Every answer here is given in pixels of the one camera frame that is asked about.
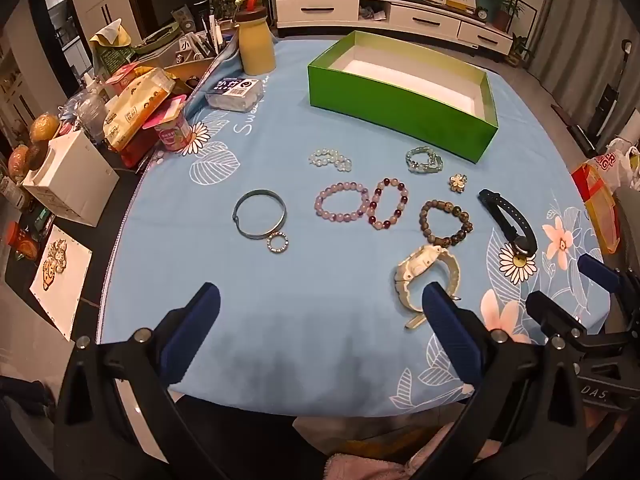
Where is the white paper bag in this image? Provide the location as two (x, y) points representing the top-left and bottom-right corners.
(22, 132), (119, 228)

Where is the white TV cabinet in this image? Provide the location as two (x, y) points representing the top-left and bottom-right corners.
(274, 0), (513, 54)

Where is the gold flower brooch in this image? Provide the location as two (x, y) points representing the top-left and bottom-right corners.
(448, 174), (468, 194)

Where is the white bead bracelet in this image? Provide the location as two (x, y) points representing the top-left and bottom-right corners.
(307, 147), (353, 174)

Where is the silver bangle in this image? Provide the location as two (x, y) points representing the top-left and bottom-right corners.
(231, 188), (288, 240)

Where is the white plastic shopping bag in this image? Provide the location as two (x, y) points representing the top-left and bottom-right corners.
(588, 138), (640, 193)

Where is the light blue floral tablecloth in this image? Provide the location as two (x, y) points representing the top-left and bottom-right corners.
(98, 39), (610, 416)

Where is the pink yogurt cup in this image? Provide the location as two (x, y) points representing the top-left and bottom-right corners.
(142, 94), (191, 152)

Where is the red and pink bead bracelet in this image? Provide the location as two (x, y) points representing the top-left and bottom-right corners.
(366, 175), (410, 232)

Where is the grey curtain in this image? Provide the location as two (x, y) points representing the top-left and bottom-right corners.
(528, 0), (639, 141)

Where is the red gift bag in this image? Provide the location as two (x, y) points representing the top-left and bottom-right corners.
(572, 162), (620, 255)

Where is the orange snack box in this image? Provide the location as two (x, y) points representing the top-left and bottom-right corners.
(103, 67), (175, 153)

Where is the brown bead bracelet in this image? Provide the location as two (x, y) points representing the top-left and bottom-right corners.
(418, 199), (475, 248)

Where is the green jade bracelet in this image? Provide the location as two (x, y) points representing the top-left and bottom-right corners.
(404, 144), (445, 175)

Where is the green cardboard box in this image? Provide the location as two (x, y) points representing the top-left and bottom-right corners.
(308, 32), (499, 162)

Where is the upright vacuum cleaner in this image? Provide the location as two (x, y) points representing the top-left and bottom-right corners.
(586, 39), (632, 153)

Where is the potted green plant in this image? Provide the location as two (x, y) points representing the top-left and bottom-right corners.
(494, 0), (524, 32)

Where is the black wristwatch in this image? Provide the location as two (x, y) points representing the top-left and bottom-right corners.
(477, 188), (538, 258)

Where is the yellow bottle with brown lid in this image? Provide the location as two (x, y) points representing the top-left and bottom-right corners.
(234, 0), (276, 76)

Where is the white tissue pack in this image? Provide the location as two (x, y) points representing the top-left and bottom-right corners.
(205, 77), (264, 112)

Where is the purple bead bracelet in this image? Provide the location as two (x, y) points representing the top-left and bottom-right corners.
(313, 180), (371, 224)

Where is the white wristwatch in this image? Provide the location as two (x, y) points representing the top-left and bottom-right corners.
(394, 245), (461, 330)

